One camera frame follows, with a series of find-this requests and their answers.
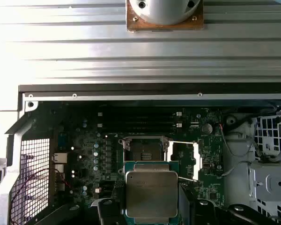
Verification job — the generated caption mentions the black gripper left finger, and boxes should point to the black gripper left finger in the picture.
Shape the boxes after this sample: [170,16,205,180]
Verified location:
[35,181,126,225]

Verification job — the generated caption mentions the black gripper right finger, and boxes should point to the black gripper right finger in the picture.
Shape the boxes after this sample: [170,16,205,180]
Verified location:
[178,184,276,225]

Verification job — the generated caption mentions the metal frame socket cover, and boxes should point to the metal frame socket cover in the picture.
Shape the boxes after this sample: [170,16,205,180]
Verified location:
[165,140,203,182]

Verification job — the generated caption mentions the silver square CPU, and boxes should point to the silver square CPU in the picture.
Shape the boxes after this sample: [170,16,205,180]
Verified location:
[123,160,179,225]

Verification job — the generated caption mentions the black RAM slot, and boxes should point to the black RAM slot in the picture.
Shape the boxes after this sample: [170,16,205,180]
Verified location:
[100,117,178,122]
[97,122,183,128]
[97,112,183,117]
[100,127,178,134]

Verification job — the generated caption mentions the green motherboard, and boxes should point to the green motherboard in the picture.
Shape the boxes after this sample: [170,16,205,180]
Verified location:
[50,103,225,225]

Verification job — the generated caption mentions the silver port block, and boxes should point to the silver port block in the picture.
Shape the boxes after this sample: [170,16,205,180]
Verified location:
[52,152,68,164]
[53,163,66,175]

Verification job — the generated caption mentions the silver disk bay cage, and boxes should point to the silver disk bay cage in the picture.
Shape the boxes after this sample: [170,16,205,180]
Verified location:
[248,114,281,225]

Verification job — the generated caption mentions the blue port connector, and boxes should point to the blue port connector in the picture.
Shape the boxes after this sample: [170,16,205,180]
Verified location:
[58,133,67,148]

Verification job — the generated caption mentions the round coin battery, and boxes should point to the round coin battery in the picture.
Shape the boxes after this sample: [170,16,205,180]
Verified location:
[202,123,213,135]

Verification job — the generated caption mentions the black open PC case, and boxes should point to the black open PC case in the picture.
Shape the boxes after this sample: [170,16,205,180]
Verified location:
[0,83,281,225]

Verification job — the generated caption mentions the grey braided wire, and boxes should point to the grey braided wire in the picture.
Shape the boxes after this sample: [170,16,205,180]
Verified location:
[219,124,257,158]

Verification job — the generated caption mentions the red black twisted wire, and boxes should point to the red black twisted wire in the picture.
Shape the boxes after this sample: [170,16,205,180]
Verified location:
[9,168,72,225]

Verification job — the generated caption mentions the thick black cable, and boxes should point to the thick black cable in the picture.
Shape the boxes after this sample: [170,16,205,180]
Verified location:
[227,105,281,132]

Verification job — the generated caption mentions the brown square base plate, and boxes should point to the brown square base plate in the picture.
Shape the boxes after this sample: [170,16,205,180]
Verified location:
[126,0,204,33]

